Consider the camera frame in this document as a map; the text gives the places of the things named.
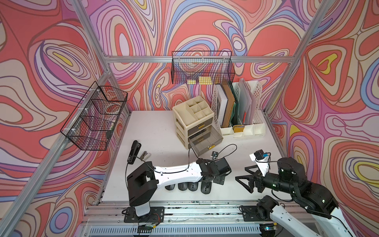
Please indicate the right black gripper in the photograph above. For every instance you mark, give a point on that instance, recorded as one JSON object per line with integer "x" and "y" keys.
{"x": 250, "y": 178}

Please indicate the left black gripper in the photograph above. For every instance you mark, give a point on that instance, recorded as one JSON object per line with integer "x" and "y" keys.
{"x": 220, "y": 179}

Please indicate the black computer mouse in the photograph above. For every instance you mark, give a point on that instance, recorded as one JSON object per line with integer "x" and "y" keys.
{"x": 206, "y": 187}
{"x": 170, "y": 187}
{"x": 183, "y": 186}
{"x": 193, "y": 186}

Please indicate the beige drawer organizer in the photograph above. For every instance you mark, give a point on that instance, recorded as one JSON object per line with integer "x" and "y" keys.
{"x": 190, "y": 117}

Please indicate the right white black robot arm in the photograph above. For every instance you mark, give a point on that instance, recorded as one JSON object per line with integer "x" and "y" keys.
{"x": 291, "y": 179}

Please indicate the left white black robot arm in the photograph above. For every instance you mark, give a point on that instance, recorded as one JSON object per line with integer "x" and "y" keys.
{"x": 143, "y": 182}

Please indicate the white file rack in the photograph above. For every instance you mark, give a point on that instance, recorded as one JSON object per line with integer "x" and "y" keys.
{"x": 256, "y": 128}

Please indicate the brown cardboard folder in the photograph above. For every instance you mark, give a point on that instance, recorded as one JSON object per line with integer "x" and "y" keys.
{"x": 230, "y": 105}

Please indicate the green folder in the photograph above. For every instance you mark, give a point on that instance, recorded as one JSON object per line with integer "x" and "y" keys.
{"x": 235, "y": 112}

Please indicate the white book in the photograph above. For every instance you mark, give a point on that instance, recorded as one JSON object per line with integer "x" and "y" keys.
{"x": 221, "y": 103}

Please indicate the translucent grey folders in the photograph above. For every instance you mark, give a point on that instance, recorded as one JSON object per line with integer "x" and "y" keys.
{"x": 245, "y": 102}

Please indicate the black stapler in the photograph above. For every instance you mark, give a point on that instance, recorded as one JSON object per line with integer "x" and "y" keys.
{"x": 135, "y": 148}

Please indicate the yellow sticky notes pad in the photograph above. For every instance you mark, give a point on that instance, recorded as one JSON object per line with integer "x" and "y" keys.
{"x": 205, "y": 80}

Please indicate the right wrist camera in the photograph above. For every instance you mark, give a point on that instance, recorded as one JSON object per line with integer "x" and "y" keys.
{"x": 262, "y": 160}

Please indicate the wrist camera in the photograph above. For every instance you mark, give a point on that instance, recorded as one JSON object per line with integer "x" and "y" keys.
{"x": 215, "y": 154}
{"x": 262, "y": 160}

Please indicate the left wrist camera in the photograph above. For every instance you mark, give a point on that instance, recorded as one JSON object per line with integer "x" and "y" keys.
{"x": 215, "y": 154}

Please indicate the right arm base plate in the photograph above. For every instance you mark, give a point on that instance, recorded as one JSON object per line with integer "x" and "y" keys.
{"x": 253, "y": 213}

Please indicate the back black wire basket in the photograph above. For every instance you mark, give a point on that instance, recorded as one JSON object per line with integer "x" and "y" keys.
{"x": 191, "y": 64}

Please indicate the black wire basket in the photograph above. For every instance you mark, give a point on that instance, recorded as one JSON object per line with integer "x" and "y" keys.
{"x": 92, "y": 124}
{"x": 191, "y": 64}

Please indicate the aluminium rail base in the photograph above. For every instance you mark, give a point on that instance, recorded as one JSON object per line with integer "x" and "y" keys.
{"x": 176, "y": 219}

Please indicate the left black wire basket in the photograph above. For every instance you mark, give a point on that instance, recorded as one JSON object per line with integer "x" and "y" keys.
{"x": 92, "y": 124}

